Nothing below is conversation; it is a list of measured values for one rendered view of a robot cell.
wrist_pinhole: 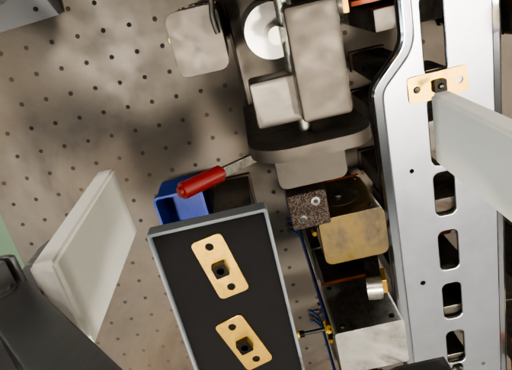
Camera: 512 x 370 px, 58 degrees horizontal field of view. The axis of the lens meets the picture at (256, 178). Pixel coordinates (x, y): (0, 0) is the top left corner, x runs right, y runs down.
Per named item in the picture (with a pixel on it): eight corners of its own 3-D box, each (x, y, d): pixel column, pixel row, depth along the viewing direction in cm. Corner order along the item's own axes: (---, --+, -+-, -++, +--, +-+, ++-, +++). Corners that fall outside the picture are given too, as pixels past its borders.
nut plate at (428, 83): (466, 63, 63) (471, 65, 62) (468, 90, 65) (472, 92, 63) (406, 78, 63) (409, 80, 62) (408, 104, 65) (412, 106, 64)
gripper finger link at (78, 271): (94, 349, 13) (69, 355, 13) (138, 231, 20) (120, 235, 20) (54, 262, 12) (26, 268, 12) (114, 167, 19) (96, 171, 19)
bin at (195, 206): (216, 215, 103) (215, 235, 94) (172, 225, 103) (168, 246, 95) (203, 170, 99) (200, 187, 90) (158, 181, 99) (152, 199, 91)
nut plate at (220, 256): (249, 287, 56) (250, 292, 54) (221, 298, 56) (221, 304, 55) (219, 231, 52) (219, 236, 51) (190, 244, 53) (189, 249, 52)
